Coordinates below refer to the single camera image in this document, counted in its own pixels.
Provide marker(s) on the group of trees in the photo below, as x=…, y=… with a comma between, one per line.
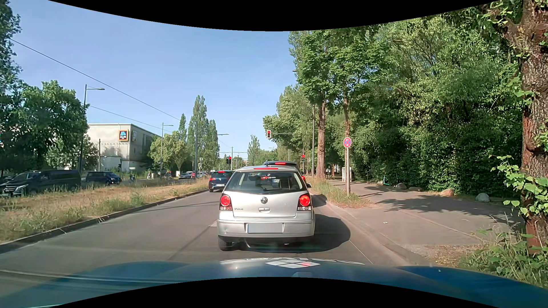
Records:
x=38, y=124

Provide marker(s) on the black van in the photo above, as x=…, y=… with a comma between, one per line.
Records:
x=40, y=181

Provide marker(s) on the tall lamp post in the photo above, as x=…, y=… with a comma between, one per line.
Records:
x=196, y=149
x=162, y=145
x=84, y=128

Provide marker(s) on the dry grass median strip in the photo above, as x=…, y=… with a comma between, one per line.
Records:
x=64, y=209

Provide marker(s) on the grey paved pavement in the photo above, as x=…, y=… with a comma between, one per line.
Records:
x=411, y=218

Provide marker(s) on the grey asphalt road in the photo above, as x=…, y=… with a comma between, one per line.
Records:
x=171, y=231

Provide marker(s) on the dark blue estate car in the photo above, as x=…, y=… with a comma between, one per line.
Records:
x=102, y=177

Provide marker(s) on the grey boulder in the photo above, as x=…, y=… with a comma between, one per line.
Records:
x=400, y=186
x=447, y=192
x=482, y=197

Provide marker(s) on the traffic light on post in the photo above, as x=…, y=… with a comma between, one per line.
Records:
x=229, y=161
x=303, y=158

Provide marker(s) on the large tree trunk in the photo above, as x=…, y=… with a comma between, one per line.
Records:
x=535, y=107

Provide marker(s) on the queue of cars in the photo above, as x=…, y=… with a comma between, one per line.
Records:
x=192, y=174

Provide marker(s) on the weedy verge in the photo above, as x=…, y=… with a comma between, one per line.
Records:
x=492, y=261

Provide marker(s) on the car's own bonnet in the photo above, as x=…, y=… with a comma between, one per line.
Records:
x=274, y=273

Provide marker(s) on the grey building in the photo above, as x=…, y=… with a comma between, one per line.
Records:
x=117, y=147

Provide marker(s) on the grass verge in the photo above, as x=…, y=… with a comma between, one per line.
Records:
x=336, y=192

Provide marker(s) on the silver hatchback car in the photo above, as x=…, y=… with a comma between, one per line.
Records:
x=265, y=205

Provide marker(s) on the row of poplar trees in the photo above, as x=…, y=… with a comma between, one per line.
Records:
x=199, y=137

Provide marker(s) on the round no-stopping road sign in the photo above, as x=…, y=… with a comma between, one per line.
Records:
x=347, y=143

